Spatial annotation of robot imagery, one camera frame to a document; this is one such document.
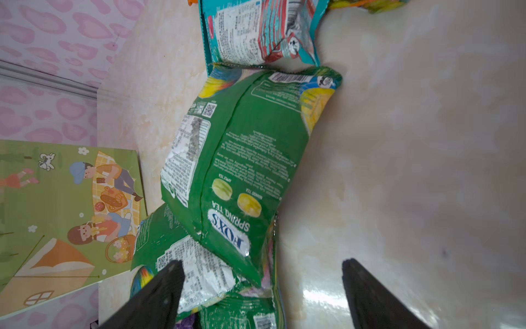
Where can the red yellow candy packet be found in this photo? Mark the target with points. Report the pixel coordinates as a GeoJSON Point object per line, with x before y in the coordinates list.
{"type": "Point", "coordinates": [372, 6]}

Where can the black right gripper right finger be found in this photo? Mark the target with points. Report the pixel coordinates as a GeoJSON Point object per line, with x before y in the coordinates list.
{"type": "Point", "coordinates": [371, 304]}

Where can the purple candy packet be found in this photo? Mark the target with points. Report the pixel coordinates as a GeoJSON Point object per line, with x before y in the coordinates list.
{"type": "Point", "coordinates": [190, 322]}

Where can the green Fox's candy packet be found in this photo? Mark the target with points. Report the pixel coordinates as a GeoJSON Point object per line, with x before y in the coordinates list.
{"type": "Point", "coordinates": [235, 154]}

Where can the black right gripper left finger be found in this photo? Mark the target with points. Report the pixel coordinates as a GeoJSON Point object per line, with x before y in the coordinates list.
{"type": "Point", "coordinates": [154, 306]}

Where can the aluminium frame post left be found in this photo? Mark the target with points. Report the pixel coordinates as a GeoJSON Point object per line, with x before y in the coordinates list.
{"type": "Point", "coordinates": [37, 78]}

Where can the green candy packet bottom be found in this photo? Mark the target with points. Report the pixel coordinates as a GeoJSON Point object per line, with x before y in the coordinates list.
{"type": "Point", "coordinates": [251, 307]}

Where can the white paper bag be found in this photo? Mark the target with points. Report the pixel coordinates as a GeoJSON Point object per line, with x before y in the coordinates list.
{"type": "Point", "coordinates": [69, 219]}

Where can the teal snack packet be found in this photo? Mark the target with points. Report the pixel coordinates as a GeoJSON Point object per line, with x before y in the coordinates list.
{"type": "Point", "coordinates": [254, 33]}

